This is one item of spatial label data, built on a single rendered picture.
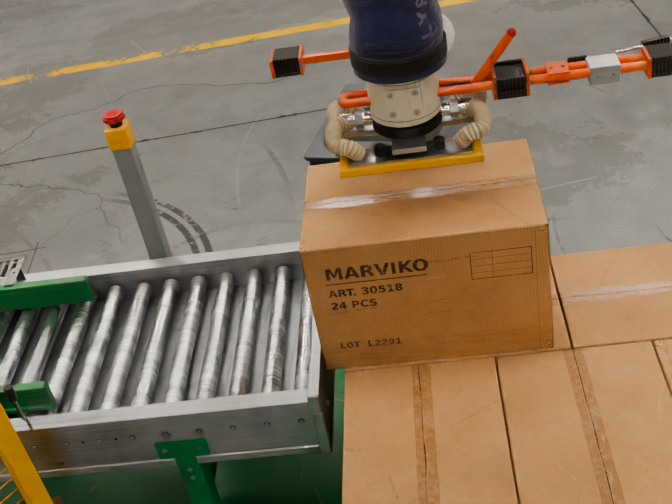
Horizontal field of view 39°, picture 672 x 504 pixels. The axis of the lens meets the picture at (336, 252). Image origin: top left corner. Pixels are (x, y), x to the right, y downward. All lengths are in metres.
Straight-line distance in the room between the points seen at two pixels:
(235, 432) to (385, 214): 0.69
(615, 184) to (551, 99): 0.81
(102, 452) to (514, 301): 1.15
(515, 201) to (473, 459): 0.63
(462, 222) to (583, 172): 1.94
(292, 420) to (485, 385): 0.50
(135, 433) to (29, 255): 2.02
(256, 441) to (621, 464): 0.92
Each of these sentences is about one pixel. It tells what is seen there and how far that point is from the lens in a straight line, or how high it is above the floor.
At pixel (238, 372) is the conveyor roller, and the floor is 0.55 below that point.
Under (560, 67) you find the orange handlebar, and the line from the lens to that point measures 2.30.
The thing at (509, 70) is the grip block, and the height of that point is 1.25.
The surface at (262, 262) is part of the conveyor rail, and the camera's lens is 2.94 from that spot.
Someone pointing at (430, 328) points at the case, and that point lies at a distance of 2.45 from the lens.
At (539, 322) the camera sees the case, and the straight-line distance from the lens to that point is 2.47.
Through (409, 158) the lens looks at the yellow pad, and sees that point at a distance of 2.23.
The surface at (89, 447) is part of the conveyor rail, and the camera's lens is 2.63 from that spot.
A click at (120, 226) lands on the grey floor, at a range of 4.42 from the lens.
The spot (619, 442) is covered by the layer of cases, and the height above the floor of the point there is 0.54.
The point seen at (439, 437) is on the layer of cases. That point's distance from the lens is 2.33.
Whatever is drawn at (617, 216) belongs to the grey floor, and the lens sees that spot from 3.93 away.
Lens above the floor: 2.27
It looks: 36 degrees down
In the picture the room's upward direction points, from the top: 11 degrees counter-clockwise
